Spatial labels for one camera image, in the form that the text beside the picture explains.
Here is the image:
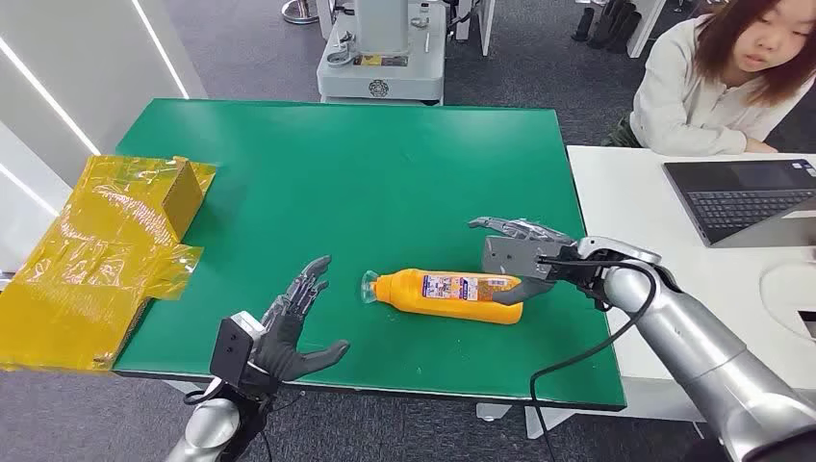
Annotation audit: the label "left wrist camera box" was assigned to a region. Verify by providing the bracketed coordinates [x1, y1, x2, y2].
[209, 310, 268, 392]

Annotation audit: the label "white furniture panel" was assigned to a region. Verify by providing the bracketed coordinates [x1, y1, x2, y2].
[454, 0, 497, 58]

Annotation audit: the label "yellow taped cardboard box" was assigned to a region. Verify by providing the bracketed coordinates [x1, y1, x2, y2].
[0, 154, 218, 373]

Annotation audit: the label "black boots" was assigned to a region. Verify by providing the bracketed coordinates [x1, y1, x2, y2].
[570, 0, 643, 56]

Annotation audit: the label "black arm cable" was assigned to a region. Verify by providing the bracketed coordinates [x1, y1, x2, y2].
[528, 254, 660, 462]
[183, 385, 276, 462]

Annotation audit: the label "dark grey laptop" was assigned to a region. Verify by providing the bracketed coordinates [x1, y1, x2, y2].
[661, 158, 816, 249]

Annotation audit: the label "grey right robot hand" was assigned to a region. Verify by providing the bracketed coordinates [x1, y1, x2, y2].
[468, 217, 579, 307]

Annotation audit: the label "white round stand base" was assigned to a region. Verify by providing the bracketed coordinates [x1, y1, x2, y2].
[757, 258, 816, 344]

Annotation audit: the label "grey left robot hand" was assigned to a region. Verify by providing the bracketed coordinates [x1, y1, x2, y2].
[251, 254, 352, 392]

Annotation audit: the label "orange plastic bottle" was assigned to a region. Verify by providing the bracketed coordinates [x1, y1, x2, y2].
[360, 268, 525, 326]

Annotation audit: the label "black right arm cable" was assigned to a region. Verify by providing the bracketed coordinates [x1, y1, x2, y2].
[528, 254, 660, 462]

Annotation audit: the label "green table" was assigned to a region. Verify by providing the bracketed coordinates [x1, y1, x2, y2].
[113, 97, 628, 441]

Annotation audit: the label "person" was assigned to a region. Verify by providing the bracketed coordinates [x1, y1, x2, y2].
[601, 0, 816, 158]

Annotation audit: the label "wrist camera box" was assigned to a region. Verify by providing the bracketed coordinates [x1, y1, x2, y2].
[481, 235, 564, 281]
[209, 310, 268, 392]

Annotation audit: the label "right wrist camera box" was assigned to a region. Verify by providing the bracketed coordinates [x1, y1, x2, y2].
[481, 235, 564, 281]

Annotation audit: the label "white desk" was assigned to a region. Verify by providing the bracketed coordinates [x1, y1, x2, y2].
[566, 144, 816, 425]

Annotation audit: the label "metal chair base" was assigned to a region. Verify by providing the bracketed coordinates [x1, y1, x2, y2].
[281, 0, 320, 27]

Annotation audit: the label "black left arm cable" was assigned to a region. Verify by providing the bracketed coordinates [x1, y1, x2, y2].
[183, 385, 276, 462]

